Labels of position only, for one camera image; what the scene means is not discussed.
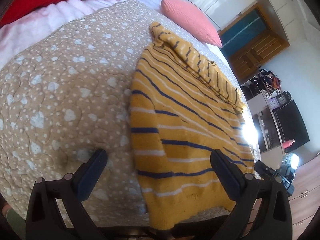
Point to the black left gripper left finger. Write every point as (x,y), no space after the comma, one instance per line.
(44,220)

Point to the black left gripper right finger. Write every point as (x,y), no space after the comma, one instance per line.
(262,209)

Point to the wooden drawer cabinet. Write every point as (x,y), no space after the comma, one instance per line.
(304,203)

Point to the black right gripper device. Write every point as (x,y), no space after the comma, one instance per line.
(285,174)

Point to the black television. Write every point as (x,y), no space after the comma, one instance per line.
(291,126)

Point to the purple alarm clock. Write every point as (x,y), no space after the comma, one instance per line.
(273,103)

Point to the beige heart-patterned quilt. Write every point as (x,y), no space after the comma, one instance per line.
(69,95)

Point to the yellow striped knit sweater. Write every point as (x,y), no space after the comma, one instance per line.
(182,108)

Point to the wooden door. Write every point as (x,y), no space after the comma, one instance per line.
(250,41)

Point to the pink knit pillow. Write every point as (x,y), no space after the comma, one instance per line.
(192,19)

